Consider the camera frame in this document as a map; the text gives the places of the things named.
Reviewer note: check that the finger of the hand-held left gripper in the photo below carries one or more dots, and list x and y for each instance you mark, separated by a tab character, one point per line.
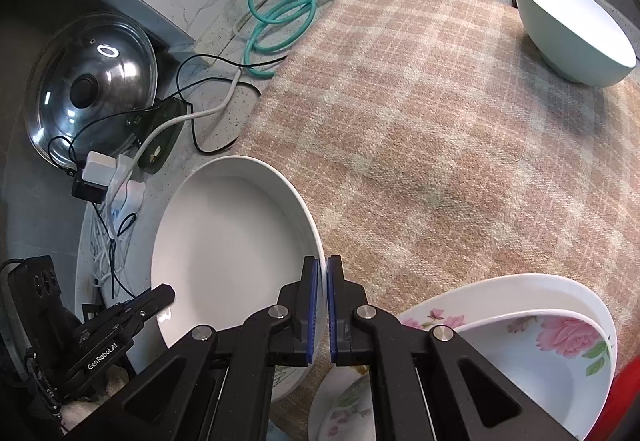
150	303

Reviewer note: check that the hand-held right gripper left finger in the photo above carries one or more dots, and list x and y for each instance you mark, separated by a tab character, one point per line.
311	301

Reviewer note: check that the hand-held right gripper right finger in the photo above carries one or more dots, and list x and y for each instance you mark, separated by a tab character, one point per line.
331	306

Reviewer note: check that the plain white deep plate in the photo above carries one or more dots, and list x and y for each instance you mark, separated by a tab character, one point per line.
225	231

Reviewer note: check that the floral plate small pink flowers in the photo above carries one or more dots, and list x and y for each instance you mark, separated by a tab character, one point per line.
500	293

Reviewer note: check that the floral plate large pink rose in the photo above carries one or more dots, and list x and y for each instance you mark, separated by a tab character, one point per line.
550	371

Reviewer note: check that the white power strip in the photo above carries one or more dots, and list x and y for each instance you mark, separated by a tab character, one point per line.
127	193

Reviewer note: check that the black plug adapter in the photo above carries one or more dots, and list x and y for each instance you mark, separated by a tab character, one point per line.
87	191

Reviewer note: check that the white plug adapter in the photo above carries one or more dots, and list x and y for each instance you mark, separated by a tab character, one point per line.
97	168

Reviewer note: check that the beige plaid cloth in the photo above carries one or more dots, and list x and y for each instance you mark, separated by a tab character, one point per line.
425	146

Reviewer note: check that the glass pot lid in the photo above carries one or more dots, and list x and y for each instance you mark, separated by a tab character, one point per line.
100	56

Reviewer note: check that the light blue bowl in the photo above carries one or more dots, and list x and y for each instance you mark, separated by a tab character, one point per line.
560	41

